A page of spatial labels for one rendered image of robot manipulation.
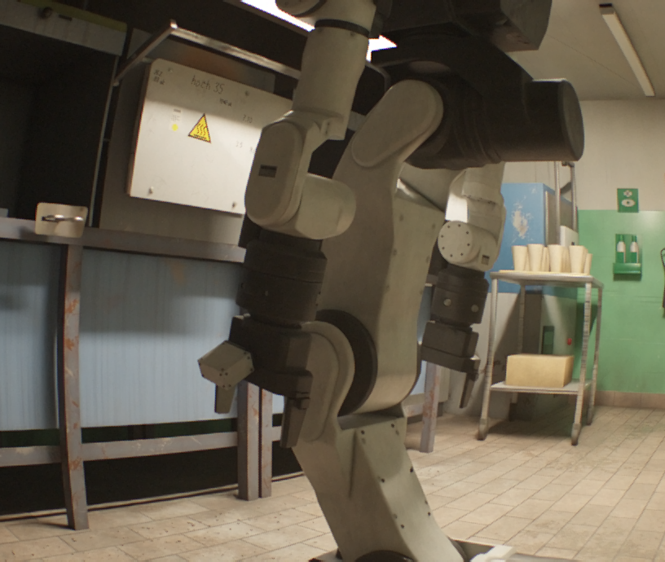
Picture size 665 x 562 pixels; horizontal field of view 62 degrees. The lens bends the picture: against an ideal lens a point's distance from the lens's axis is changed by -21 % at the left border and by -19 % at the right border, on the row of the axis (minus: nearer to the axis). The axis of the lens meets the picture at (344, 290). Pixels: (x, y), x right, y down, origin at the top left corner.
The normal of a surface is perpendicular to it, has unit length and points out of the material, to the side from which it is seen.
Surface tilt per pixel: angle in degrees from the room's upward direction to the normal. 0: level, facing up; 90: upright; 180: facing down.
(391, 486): 60
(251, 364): 101
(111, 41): 90
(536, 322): 90
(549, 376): 90
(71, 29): 90
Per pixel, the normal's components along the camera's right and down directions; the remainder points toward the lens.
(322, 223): 0.79, 0.22
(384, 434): 0.73, -0.47
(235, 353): -0.11, -0.87
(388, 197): -0.58, 0.37
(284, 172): -0.58, -0.05
